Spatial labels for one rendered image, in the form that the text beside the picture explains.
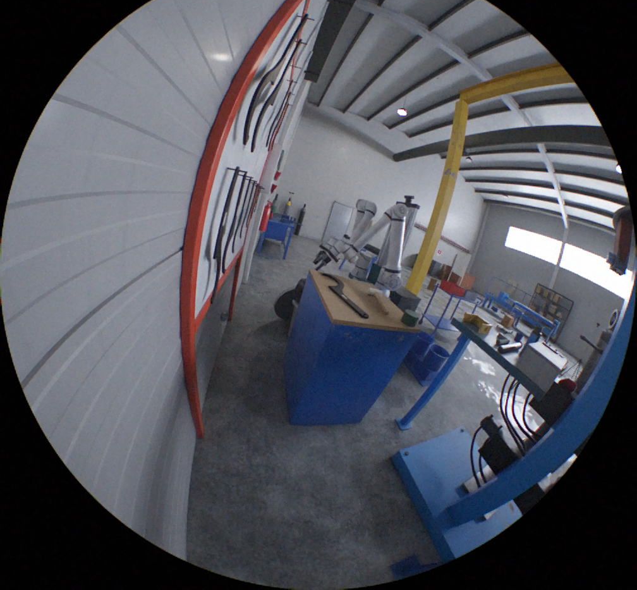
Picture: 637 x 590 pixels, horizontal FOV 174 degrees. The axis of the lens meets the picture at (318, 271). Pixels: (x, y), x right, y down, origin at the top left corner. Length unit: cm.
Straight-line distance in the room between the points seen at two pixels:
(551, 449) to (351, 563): 110
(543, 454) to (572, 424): 20
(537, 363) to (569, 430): 41
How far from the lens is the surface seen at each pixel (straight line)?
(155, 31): 38
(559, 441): 129
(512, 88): 360
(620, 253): 170
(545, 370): 119
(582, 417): 125
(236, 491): 140
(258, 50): 79
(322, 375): 121
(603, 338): 201
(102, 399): 45
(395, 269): 180
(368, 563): 154
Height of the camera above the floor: 137
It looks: 15 degrees down
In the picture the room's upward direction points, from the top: 17 degrees clockwise
